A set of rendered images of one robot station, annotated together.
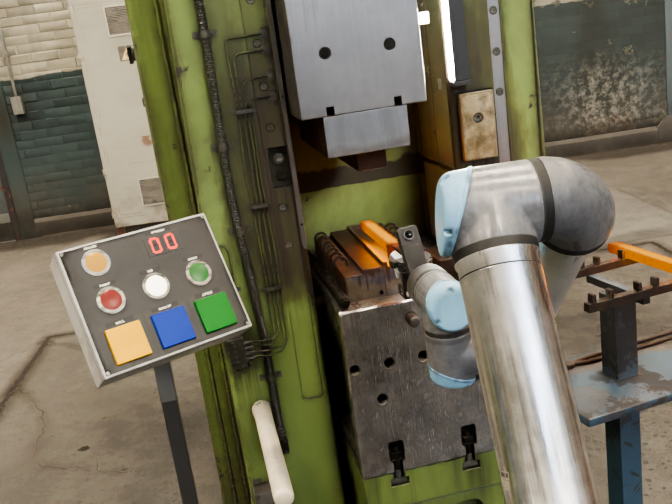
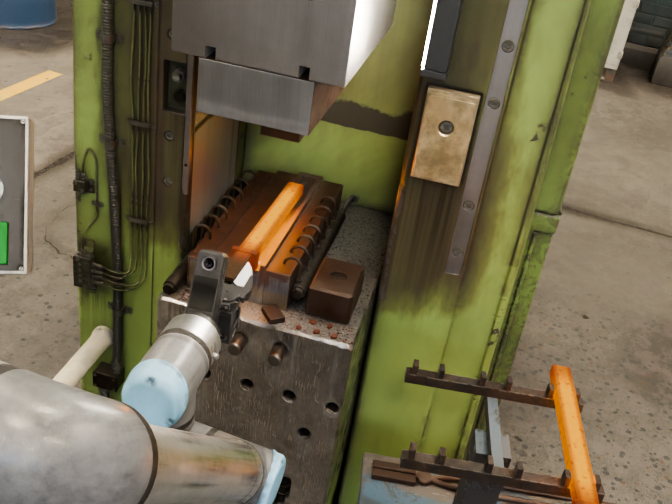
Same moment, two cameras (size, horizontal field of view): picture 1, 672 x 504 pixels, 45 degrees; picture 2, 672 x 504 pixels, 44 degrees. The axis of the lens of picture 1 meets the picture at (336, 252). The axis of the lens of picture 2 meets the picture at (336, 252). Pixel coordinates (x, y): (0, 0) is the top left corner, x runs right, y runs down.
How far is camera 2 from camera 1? 1.01 m
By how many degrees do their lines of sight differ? 23
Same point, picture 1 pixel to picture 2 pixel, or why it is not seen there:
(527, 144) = (512, 187)
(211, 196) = (87, 89)
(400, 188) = (390, 152)
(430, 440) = not seen: hidden behind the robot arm
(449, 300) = (145, 392)
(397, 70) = (313, 32)
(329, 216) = (293, 149)
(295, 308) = (161, 252)
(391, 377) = (204, 388)
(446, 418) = not seen: hidden behind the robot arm
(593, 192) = (28, 484)
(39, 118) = not seen: outside the picture
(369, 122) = (258, 86)
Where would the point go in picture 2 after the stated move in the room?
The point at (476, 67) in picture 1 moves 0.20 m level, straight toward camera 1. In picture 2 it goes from (470, 58) to (411, 82)
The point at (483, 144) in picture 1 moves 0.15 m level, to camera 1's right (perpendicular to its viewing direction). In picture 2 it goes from (442, 164) to (524, 188)
